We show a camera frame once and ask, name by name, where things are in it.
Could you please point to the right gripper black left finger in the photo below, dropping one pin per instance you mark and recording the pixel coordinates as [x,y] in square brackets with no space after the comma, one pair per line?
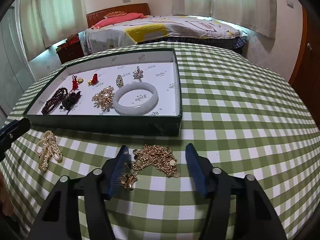
[58,217]

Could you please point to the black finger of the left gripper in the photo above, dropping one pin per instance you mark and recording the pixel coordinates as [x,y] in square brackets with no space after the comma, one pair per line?
[13,131]

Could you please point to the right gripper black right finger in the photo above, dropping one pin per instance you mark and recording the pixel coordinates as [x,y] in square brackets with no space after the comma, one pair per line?
[255,216]

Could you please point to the red tassel charm with beads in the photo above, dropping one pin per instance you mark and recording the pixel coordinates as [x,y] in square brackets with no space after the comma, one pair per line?
[76,82]

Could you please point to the green white jewelry box tray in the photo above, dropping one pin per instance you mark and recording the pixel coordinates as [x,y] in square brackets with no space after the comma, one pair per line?
[160,69]

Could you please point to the person's left hand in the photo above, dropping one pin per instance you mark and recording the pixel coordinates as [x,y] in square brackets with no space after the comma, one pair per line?
[6,204]

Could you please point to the gold pearl flower brooch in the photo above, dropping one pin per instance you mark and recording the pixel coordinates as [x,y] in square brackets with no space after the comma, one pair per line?
[104,99]

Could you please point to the green checkered tablecloth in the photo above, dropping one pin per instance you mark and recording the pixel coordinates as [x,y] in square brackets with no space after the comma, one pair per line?
[245,119]

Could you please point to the red knot gold charm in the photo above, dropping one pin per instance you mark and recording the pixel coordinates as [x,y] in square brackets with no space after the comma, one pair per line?
[93,81]

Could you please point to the dark wooden nightstand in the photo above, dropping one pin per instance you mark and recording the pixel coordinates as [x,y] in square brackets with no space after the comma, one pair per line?
[69,51]

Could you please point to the red items on nightstand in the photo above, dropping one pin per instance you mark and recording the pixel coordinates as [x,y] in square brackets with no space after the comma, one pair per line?
[71,39]

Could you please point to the small crystal brooch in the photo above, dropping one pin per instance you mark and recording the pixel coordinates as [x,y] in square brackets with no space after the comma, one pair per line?
[119,81]

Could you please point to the left white curtain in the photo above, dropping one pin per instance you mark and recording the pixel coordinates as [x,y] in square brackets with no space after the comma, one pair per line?
[46,22]

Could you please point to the white curtain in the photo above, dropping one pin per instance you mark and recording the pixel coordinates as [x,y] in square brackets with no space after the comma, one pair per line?
[257,15]
[46,22]

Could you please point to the white jade bangle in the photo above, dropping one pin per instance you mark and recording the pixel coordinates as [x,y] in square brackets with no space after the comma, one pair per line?
[135,99]

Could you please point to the silver flower brooch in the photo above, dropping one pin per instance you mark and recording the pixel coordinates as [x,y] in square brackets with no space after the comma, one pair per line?
[138,74]

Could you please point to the wooden headboard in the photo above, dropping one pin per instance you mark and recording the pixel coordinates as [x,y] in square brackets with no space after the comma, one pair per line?
[95,17]

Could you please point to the brown wooden door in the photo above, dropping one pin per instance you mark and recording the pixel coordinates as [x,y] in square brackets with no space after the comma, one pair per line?
[305,76]

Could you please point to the bed with patterned sheet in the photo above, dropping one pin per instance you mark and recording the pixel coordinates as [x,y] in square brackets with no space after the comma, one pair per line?
[109,34]

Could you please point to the orange patterned pillow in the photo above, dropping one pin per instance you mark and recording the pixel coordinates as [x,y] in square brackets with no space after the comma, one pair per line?
[115,14]

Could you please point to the pink pillow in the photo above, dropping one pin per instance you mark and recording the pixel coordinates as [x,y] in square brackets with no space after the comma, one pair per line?
[118,19]

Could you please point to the right white curtain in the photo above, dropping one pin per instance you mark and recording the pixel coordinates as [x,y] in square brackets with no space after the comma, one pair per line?
[257,15]

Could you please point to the wall light switch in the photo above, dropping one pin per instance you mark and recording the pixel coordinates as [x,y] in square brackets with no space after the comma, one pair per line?
[290,4]

